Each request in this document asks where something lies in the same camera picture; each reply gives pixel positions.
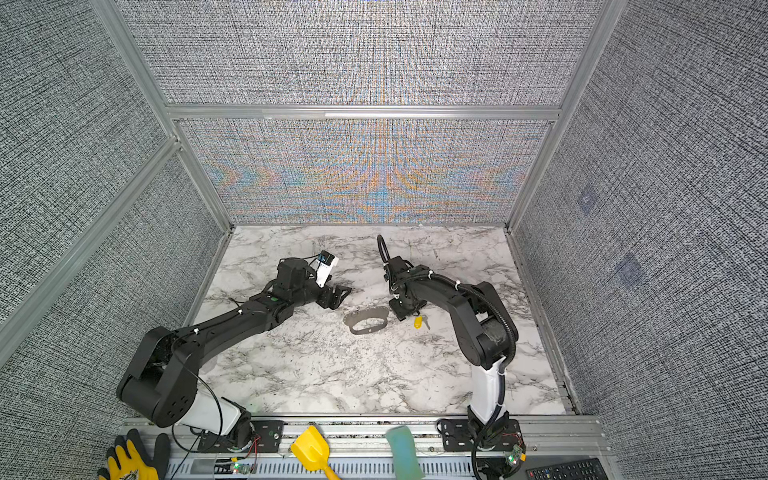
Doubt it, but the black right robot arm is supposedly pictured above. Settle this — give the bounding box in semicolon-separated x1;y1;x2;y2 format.
383;256;519;449

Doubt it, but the yellow black work glove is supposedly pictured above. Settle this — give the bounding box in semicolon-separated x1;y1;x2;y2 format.
97;429;170;480

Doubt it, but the aluminium horizontal frame bar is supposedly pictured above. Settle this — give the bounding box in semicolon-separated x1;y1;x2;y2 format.
165;104;562;121

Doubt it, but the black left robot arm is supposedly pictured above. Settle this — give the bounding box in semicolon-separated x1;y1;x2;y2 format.
116;251;351;449

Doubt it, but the black corrugated cable conduit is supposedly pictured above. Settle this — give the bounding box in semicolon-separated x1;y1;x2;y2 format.
376;233;520;457

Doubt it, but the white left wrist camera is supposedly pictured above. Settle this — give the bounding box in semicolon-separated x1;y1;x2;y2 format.
315;250;338;288

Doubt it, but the aluminium corner frame post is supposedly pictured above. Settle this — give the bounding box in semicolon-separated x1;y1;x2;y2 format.
91;1;233;232

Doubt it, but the black remote control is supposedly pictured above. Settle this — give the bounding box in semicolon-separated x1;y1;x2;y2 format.
526;458;608;480

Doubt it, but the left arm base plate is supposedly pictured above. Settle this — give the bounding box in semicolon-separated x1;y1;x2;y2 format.
197;420;285;454

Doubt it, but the yellow plastic scoop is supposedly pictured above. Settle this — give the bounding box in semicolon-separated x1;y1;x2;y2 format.
291;425;340;480

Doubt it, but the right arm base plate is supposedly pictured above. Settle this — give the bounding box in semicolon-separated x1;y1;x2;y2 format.
436;417;526;454

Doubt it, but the teal green sponge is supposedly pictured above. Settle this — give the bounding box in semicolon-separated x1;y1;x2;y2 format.
385;425;424;480

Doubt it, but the yellow capped key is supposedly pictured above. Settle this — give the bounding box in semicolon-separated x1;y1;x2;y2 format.
413;315;429;329

